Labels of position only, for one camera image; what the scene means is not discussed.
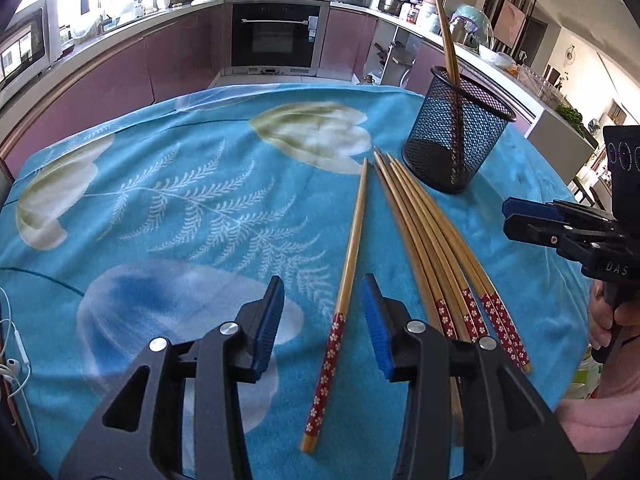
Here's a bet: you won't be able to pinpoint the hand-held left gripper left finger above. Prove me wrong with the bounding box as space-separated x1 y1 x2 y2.
59 275 286 480

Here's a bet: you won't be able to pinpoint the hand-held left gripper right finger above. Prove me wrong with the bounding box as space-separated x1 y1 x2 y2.
360 273 587 480

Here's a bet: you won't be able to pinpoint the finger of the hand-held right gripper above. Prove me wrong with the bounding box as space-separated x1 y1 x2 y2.
502 198 615 227
503 214 622 267

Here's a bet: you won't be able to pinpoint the red-handled wooden chopstick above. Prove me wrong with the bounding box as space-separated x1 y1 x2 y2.
300 157 370 455
432 0 466 186

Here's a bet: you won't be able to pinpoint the black mesh utensil holder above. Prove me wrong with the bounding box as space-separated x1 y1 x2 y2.
402 66 517 195

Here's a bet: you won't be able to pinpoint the bundle of wooden chopsticks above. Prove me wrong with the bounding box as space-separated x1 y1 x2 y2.
372 147 533 448

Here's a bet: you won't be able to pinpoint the person's right forearm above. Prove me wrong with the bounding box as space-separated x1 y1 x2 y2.
555 345 640 456

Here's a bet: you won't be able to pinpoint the person's right hand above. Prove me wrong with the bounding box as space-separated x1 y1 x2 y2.
588 280 640 365

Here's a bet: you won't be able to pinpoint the green leafy vegetables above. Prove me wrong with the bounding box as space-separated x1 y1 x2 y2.
555 105 586 133

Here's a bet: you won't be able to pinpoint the clear plastic container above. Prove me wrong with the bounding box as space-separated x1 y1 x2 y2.
517 62 563 106

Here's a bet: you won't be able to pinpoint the blue floral tablecloth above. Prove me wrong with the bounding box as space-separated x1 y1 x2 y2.
0 82 593 480

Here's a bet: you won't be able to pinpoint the steel thermos jug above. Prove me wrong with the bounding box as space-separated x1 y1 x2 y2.
450 16 476 45

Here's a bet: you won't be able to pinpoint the green food cover dome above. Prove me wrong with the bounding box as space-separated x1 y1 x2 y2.
450 4 496 48

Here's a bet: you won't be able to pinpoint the black built-in oven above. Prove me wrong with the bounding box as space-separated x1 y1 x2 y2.
231 1 323 70

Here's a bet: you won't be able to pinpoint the pink kitchen base cabinets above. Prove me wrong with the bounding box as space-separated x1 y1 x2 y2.
0 5 536 176

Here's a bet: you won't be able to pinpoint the white kitchen countertop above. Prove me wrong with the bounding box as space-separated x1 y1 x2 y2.
0 0 598 181

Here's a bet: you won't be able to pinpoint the white microwave oven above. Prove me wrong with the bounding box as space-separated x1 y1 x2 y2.
0 0 63 91

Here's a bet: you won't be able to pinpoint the framed wall picture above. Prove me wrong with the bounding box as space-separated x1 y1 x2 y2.
500 0 527 48

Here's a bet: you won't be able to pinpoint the white earphone cable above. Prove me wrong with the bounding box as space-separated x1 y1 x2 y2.
0 305 38 456

